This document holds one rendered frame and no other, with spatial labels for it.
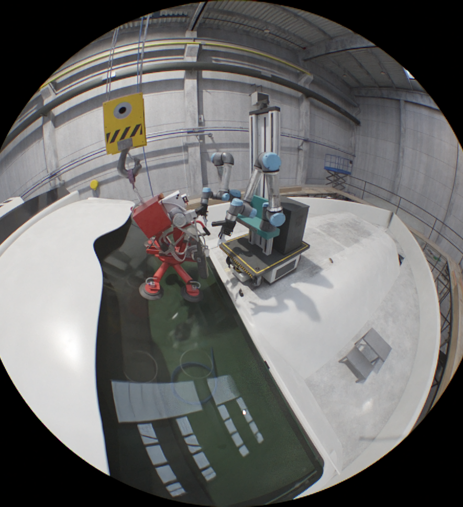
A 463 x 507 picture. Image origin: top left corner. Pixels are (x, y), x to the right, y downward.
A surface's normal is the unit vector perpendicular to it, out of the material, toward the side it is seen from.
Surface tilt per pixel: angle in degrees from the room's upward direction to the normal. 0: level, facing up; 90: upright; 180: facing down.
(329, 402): 0
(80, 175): 90
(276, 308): 10
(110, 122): 90
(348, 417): 0
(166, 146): 90
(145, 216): 90
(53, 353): 20
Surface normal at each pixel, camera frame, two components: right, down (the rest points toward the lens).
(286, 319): 0.13, -0.55
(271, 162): 0.12, 0.47
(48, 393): 0.29, -0.83
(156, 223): 0.37, 0.54
